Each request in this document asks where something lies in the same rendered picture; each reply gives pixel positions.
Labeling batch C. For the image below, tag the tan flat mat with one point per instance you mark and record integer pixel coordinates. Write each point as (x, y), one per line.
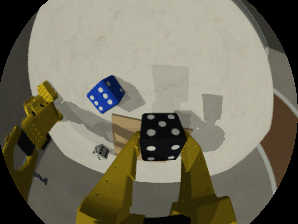
(123, 128)

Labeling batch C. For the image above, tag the blue die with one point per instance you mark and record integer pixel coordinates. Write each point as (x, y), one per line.
(106, 94)

